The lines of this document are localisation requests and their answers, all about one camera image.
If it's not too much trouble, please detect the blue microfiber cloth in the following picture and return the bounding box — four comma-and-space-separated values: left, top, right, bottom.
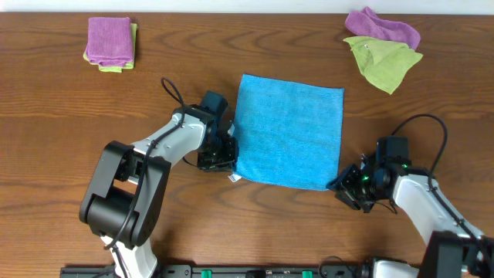
233, 74, 344, 191

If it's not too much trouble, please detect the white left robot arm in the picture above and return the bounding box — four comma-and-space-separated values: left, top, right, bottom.
79, 101, 239, 277

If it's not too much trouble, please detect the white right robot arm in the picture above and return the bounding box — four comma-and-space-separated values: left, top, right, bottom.
327, 157, 493, 277

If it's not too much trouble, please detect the folded green cloth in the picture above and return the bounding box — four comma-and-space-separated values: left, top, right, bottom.
83, 23, 138, 73

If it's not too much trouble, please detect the crumpled green cloth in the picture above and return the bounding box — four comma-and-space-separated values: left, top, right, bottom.
343, 36, 423, 95

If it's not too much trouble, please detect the folded purple cloth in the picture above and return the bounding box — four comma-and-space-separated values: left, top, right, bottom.
85, 17, 134, 67

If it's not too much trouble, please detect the crumpled purple cloth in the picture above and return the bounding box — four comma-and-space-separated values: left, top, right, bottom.
345, 7, 421, 50

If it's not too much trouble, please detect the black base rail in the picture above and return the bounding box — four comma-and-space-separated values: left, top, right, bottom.
59, 263, 373, 278

